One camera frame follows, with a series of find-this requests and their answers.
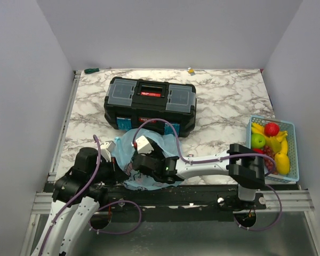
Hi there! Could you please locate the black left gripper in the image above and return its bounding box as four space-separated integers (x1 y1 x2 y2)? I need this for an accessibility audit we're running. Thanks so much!
88 156 130 185

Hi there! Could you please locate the light blue plastic bag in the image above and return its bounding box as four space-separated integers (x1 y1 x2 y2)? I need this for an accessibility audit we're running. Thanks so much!
112 129 183 191

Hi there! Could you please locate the green fake apple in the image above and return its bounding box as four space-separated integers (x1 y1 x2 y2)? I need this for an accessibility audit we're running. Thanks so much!
251 133 266 149

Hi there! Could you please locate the purple fake grape bunch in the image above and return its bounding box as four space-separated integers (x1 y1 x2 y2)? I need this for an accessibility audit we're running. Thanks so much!
263 145 278 175

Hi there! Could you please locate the yellow fake star fruit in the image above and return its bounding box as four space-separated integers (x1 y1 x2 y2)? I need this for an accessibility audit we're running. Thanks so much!
266 137 282 154

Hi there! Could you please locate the red fake pomegranate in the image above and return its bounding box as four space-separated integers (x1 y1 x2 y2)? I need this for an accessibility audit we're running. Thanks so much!
264 122 280 137

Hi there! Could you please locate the red fake fruit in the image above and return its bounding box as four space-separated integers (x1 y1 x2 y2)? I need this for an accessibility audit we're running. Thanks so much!
252 148 264 154

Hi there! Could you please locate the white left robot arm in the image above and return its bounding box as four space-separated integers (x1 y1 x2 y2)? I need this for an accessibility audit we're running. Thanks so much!
32 141 128 255

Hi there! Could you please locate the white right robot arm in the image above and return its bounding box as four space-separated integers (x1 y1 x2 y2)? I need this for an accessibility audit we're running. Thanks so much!
132 143 265 209

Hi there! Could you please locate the yellow fake banana bunch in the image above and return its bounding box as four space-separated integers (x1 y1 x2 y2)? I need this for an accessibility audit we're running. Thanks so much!
251 122 288 155

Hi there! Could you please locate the black plastic toolbox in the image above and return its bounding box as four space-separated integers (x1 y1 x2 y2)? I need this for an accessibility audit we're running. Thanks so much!
103 77 197 138

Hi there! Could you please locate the small yellow blue object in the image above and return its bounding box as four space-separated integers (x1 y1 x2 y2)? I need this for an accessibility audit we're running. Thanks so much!
187 68 195 76

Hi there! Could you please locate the light blue plastic basket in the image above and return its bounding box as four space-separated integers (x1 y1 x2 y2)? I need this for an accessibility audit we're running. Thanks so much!
246 115 300 183

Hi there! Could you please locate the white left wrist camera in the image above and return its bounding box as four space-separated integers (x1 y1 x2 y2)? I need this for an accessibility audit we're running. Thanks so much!
100 140 115 163

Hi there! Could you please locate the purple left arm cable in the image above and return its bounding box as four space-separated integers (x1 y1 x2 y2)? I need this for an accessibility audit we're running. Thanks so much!
38 134 143 256

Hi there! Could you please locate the black metal base rail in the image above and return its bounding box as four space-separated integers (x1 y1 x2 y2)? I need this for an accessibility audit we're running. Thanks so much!
42 183 267 222

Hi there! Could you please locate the green handled screwdriver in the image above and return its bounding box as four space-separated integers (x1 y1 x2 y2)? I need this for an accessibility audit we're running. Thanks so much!
84 67 111 74

